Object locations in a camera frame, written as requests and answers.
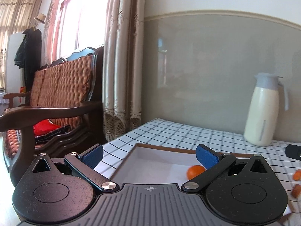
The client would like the small orange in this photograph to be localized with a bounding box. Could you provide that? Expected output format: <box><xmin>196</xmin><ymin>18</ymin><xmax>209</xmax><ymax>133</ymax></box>
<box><xmin>186</xmin><ymin>165</ymin><xmax>206</xmax><ymax>180</ymax></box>

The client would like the carrot top piece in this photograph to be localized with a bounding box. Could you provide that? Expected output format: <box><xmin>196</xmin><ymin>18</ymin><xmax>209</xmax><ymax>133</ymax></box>
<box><xmin>291</xmin><ymin>184</ymin><xmax>301</xmax><ymax>199</ymax></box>

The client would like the cream thermos jug grey lid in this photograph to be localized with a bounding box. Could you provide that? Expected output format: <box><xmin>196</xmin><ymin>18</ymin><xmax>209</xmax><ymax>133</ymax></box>
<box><xmin>243</xmin><ymin>73</ymin><xmax>289</xmax><ymax>146</ymax></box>

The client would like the black checked cushion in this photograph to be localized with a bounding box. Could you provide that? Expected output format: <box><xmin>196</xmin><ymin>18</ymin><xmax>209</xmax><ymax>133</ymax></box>
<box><xmin>35</xmin><ymin>125</ymin><xmax>70</xmax><ymax>145</ymax></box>

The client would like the red cloth on bench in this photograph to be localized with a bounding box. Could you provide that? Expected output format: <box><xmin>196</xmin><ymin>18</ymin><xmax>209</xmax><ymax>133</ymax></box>
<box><xmin>33</xmin><ymin>119</ymin><xmax>60</xmax><ymax>136</ymax></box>

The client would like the dark wooden bench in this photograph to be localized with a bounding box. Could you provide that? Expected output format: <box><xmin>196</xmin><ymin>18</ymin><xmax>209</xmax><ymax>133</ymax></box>
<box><xmin>1</xmin><ymin>47</ymin><xmax>106</xmax><ymax>185</ymax></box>

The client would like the white black checked tablecloth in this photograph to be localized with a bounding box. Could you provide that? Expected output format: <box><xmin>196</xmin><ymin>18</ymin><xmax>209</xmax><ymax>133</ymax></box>
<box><xmin>93</xmin><ymin>118</ymin><xmax>301</xmax><ymax>226</ymax></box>

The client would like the brown box white interior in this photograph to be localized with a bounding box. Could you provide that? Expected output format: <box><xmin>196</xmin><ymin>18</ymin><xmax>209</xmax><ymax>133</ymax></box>
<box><xmin>109</xmin><ymin>142</ymin><xmax>250</xmax><ymax>185</ymax></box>

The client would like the woven rattan bench cushion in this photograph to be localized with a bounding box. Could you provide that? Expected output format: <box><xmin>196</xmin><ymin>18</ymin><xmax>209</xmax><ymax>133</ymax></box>
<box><xmin>4</xmin><ymin>55</ymin><xmax>94</xmax><ymax>157</ymax></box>

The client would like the beige lace curtain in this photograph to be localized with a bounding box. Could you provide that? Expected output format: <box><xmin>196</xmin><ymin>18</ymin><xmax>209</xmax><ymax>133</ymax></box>
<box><xmin>102</xmin><ymin>0</ymin><xmax>145</xmax><ymax>141</ymax></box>

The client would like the white refrigerator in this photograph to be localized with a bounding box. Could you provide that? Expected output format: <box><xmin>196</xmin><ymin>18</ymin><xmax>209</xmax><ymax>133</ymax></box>
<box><xmin>6</xmin><ymin>32</ymin><xmax>24</xmax><ymax>93</ymax></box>

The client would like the black hanging jacket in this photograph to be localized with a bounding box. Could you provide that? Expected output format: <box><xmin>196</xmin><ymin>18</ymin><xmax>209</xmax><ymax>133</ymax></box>
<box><xmin>14</xmin><ymin>27</ymin><xmax>42</xmax><ymax>92</ymax></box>

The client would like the straw hat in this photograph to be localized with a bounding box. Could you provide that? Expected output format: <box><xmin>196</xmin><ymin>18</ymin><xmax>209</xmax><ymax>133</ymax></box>
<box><xmin>34</xmin><ymin>13</ymin><xmax>46</xmax><ymax>24</ymax></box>

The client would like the far beige curtain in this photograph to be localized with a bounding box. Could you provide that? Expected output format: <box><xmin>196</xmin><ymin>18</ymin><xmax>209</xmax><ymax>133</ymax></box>
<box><xmin>0</xmin><ymin>0</ymin><xmax>42</xmax><ymax>89</ymax></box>

